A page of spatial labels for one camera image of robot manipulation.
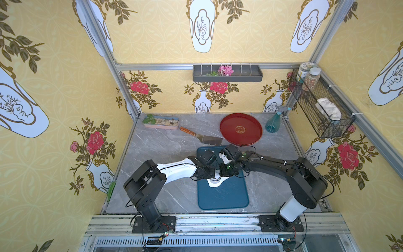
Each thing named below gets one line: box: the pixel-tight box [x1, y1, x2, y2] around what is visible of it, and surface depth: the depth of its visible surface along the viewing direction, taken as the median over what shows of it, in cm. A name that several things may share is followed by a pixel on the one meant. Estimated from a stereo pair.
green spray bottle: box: [264, 106, 292, 134], surface depth 110 cm
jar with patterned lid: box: [295, 61, 316, 84], surface depth 88 cm
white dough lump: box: [206, 172, 230, 188], surface depth 87 cm
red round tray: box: [219, 112, 263, 146], surface depth 115 cm
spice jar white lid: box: [301, 67, 322, 92], surface depth 82 cm
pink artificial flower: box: [217, 64, 235, 77], surface depth 91 cm
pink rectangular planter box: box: [142, 115, 180, 130], surface depth 116 cm
